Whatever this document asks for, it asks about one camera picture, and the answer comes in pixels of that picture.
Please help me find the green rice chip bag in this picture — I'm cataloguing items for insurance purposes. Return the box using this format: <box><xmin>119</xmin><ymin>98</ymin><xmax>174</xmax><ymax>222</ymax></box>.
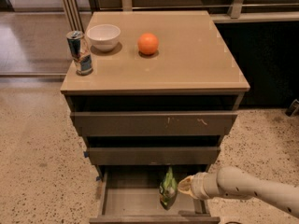
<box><xmin>159</xmin><ymin>166</ymin><xmax>178</xmax><ymax>210</ymax></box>

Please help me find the white bowl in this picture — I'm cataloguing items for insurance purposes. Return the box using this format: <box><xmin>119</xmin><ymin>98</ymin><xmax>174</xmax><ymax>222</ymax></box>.
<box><xmin>87</xmin><ymin>24</ymin><xmax>121</xmax><ymax>51</ymax></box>

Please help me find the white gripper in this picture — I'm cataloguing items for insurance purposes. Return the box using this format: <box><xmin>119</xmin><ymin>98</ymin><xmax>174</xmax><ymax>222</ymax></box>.
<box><xmin>178</xmin><ymin>173</ymin><xmax>219</xmax><ymax>200</ymax></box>

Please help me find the brown drawer cabinet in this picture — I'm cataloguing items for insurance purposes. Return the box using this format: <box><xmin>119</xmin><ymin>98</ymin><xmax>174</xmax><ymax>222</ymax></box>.
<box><xmin>59</xmin><ymin>10</ymin><xmax>250</xmax><ymax>224</ymax></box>

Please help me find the open bottom drawer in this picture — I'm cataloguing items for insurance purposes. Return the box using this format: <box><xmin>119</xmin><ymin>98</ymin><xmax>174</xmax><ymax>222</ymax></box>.
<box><xmin>89</xmin><ymin>166</ymin><xmax>221</xmax><ymax>224</ymax></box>

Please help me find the top drawer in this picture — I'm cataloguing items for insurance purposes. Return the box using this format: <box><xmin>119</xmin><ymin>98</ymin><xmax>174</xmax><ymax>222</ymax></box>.
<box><xmin>70</xmin><ymin>111</ymin><xmax>237</xmax><ymax>136</ymax></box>

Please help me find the middle drawer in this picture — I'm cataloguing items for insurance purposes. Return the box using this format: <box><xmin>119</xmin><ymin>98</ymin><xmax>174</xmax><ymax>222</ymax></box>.
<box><xmin>84</xmin><ymin>147</ymin><xmax>221</xmax><ymax>165</ymax></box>

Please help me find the blue silver drink can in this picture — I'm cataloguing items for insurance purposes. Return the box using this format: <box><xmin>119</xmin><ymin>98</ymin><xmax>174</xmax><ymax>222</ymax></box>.
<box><xmin>66</xmin><ymin>31</ymin><xmax>93</xmax><ymax>76</ymax></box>

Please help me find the orange fruit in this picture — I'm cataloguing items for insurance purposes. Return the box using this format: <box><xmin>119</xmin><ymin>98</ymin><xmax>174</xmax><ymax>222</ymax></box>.
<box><xmin>137</xmin><ymin>33</ymin><xmax>159</xmax><ymax>55</ymax></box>

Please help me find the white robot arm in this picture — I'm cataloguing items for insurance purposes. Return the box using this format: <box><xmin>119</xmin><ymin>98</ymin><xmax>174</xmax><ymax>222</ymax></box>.
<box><xmin>178</xmin><ymin>166</ymin><xmax>299</xmax><ymax>217</ymax></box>

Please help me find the dark object on floor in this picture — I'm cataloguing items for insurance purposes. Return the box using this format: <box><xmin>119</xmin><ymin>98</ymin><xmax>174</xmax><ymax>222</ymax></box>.
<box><xmin>285</xmin><ymin>99</ymin><xmax>299</xmax><ymax>117</ymax></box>

